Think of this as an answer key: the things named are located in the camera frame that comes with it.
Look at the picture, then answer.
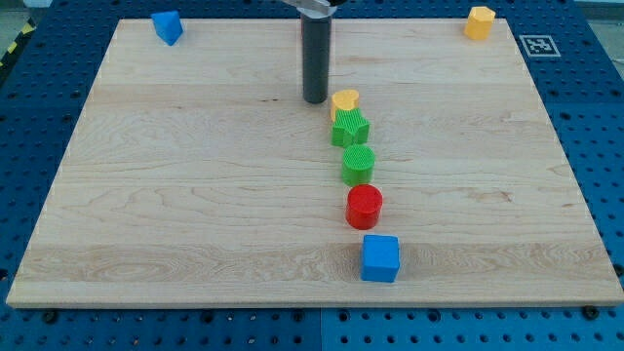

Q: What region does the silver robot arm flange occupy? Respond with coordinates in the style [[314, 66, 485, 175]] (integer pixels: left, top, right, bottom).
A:
[[281, 0, 346, 19]]

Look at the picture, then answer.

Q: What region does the yellow hexagon block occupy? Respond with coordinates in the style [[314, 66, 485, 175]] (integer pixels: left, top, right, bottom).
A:
[[463, 6, 496, 40]]

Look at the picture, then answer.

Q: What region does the white fiducial marker tag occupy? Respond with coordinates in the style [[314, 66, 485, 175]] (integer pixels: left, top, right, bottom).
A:
[[520, 34, 561, 58]]

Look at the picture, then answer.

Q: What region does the green star block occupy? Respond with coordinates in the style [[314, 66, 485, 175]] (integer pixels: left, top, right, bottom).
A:
[[331, 108, 370, 148]]

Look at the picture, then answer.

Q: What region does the blue triangle block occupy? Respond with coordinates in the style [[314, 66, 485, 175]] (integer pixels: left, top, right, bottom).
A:
[[150, 11, 183, 46]]

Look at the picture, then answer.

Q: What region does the light wooden board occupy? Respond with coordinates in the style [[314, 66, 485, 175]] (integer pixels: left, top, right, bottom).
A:
[[7, 19, 623, 309]]

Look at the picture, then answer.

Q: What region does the red cylinder block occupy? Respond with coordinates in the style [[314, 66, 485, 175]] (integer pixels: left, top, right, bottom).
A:
[[345, 184, 383, 230]]

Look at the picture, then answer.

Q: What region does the green cylinder block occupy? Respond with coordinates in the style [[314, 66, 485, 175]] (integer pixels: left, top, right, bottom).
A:
[[341, 144, 375, 187]]

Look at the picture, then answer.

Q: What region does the yellow heart block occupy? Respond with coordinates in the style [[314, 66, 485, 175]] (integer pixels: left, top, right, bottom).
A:
[[330, 89, 360, 122]]

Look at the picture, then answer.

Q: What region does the blue cube block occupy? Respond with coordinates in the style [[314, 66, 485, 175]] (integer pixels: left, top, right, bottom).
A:
[[361, 234, 401, 283]]

